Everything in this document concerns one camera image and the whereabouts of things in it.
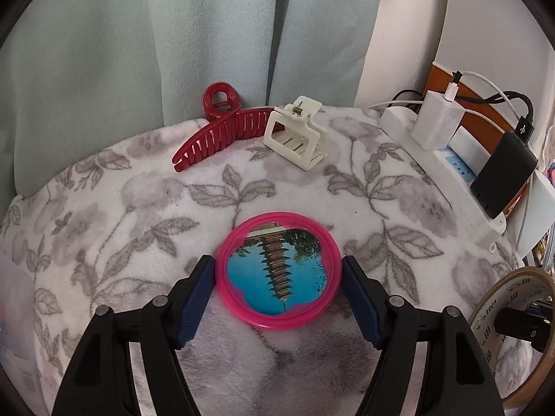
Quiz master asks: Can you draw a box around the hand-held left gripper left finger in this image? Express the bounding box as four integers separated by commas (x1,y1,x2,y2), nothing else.
52,255,216,416

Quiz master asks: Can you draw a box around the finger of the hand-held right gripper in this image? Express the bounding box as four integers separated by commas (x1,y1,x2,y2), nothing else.
494,307,553,354

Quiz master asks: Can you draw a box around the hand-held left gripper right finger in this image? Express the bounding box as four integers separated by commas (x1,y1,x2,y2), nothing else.
342,255,506,416

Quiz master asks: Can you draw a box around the brown tape roll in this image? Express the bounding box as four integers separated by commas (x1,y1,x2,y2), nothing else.
470,266,555,408

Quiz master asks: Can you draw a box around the pink round pocket mirror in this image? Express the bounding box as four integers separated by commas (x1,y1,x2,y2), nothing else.
215,211,336,331

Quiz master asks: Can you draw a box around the brown wooden desktop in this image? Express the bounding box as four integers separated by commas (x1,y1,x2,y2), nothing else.
422,63,534,209

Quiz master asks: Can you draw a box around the floral fleece blanket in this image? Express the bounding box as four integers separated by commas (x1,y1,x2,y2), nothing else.
0,106,534,416

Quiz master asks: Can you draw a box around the white power strip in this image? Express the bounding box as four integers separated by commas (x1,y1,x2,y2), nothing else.
379,106,508,252

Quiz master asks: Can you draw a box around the black power adapter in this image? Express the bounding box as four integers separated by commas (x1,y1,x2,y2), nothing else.
470,131,539,219

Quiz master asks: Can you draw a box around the red hair claw clip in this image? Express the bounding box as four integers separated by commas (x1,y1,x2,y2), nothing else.
172,82,276,173

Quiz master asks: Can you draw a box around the white hair claw clip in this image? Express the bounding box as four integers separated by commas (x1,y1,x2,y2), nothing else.
263,95,330,172

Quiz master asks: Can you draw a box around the small white plug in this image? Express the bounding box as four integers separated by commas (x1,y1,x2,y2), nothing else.
449,128,490,170

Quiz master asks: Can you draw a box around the white charger plug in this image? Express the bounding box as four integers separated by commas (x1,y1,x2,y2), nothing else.
411,90,464,151

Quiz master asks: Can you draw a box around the pale green curtain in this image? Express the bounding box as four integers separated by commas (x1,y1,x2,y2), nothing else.
0,0,406,196

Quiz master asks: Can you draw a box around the black cable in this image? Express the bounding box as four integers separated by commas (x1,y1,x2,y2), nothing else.
390,90,536,146

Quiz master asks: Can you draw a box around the white charging cable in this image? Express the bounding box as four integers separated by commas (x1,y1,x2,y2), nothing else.
368,70,525,115

